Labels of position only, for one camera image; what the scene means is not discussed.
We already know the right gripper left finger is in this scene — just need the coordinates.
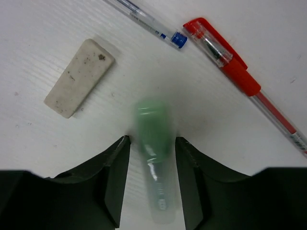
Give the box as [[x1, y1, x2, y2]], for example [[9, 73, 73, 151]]
[[0, 136, 130, 230]]

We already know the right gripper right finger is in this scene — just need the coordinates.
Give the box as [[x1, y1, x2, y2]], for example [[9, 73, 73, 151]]
[[175, 137, 307, 230]]

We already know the red gel pen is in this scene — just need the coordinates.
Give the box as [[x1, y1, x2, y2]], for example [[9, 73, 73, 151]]
[[183, 17, 307, 156]]

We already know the blue ballpoint pen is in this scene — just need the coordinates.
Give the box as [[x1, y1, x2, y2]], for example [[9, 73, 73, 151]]
[[106, 0, 188, 49]]

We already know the white rectangular eraser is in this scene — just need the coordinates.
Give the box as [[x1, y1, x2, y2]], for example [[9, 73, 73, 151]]
[[44, 39, 115, 118]]

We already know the green highlighter marker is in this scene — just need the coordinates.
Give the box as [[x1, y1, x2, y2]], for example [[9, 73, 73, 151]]
[[133, 99, 176, 225]]

